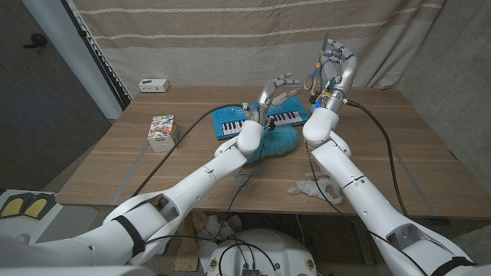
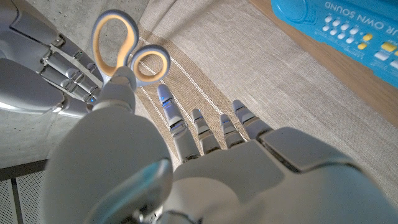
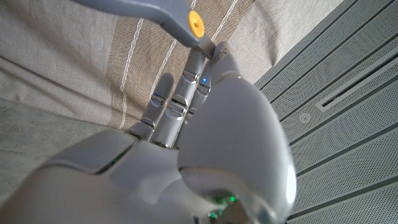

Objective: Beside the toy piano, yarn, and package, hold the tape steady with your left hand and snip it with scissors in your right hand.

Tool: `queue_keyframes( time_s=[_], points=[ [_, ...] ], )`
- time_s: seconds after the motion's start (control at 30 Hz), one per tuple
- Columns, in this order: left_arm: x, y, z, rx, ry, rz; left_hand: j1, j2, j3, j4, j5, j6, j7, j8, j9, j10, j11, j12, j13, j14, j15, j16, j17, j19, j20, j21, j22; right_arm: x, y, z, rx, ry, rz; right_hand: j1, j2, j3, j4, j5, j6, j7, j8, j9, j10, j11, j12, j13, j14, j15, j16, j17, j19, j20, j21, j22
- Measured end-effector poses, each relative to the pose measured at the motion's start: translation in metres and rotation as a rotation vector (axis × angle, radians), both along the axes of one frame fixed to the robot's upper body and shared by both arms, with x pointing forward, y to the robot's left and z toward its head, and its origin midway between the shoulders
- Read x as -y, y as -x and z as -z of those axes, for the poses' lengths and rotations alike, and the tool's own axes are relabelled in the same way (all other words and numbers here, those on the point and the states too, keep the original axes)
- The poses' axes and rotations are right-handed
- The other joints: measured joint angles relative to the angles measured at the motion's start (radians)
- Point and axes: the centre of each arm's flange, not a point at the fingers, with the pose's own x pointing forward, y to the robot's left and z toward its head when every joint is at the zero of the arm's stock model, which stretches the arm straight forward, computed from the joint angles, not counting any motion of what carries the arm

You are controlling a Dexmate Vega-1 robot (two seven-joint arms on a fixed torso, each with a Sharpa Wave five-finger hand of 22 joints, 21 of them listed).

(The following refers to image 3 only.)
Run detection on long ceiling vent slot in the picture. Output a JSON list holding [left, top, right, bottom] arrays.
[[315, 51, 398, 113]]

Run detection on tan handled scissors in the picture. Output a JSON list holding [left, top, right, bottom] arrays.
[[70, 0, 218, 62]]

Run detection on beige striped curtain backdrop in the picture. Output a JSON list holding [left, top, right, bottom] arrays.
[[0, 0, 345, 131]]

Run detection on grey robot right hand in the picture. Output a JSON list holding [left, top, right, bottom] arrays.
[[0, 40, 297, 224]]

